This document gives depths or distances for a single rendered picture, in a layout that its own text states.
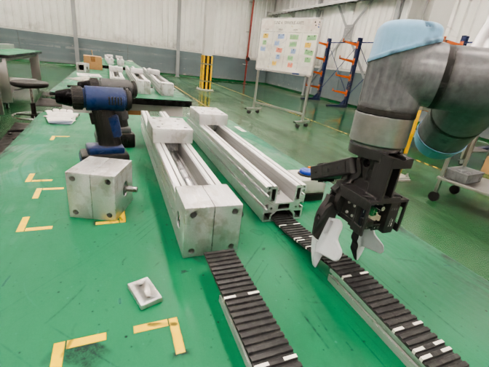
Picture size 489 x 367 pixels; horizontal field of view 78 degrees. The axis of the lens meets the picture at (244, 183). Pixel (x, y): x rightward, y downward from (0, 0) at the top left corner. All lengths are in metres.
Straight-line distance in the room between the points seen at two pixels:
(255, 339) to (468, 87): 0.37
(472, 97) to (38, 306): 0.58
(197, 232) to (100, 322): 0.19
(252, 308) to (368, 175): 0.24
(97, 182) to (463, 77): 0.58
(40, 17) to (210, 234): 15.34
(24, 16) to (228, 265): 15.51
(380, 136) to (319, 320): 0.26
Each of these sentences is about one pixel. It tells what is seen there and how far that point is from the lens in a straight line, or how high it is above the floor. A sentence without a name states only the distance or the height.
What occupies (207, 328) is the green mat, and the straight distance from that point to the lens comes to 0.43.
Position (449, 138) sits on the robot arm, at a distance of 0.53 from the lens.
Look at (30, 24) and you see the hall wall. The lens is 15.81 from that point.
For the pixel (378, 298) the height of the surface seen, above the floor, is 0.82.
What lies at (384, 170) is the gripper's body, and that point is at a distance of 0.43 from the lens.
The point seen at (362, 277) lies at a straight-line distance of 0.52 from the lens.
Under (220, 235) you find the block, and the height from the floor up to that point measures 0.82.
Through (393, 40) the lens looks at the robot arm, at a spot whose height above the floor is 1.14.
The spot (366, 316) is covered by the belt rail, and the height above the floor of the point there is 0.79.
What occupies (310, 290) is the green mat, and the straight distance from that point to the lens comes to 0.52.
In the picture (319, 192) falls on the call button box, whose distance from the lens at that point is 0.83.
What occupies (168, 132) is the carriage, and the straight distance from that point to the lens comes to 0.87.
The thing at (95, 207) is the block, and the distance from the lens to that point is 0.65.
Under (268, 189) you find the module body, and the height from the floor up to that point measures 0.86.
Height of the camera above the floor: 1.10
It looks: 22 degrees down
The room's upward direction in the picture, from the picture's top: 7 degrees clockwise
